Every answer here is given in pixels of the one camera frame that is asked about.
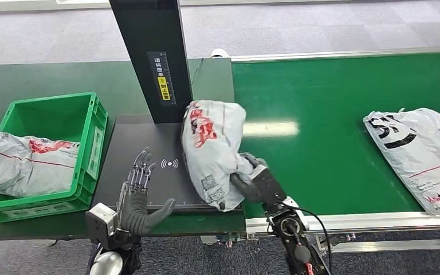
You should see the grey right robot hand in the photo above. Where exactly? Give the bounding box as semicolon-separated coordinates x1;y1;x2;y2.
230;152;271;204

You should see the grey package with black logo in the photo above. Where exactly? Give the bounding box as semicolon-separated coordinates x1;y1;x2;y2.
363;108;440;217

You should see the green plastic crate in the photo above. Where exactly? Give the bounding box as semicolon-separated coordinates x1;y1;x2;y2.
0;92;109;224

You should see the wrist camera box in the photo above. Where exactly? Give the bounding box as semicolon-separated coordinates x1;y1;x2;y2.
248;165;288;204
85;202;119;246

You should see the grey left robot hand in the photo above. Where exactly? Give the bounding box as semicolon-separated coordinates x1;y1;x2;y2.
119;147;176;237

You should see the dark green table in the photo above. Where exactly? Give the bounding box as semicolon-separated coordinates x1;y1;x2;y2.
0;57;248;242

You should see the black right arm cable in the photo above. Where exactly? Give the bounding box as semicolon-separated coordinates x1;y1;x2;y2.
280;203;334;273

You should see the grey package with red print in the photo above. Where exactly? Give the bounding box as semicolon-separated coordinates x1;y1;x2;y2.
180;100;257;213

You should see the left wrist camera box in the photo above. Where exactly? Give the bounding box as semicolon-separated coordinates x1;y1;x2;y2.
85;202;119;246

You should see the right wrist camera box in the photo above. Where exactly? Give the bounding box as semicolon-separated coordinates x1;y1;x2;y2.
248;165;288;204

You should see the black inbound scanner machine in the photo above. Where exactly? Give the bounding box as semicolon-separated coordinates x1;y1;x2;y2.
91;0;246;214

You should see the thin black cable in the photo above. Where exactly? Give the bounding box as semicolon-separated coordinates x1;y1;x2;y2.
190;57;205;87

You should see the green conveyor belt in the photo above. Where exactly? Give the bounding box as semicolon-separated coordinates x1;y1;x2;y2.
231;51;440;219

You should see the crumpled grey package red print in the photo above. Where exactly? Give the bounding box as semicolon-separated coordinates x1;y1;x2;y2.
0;131;81;199

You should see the aluminium conveyor frame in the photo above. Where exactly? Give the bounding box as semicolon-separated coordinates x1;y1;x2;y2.
230;45;440;255

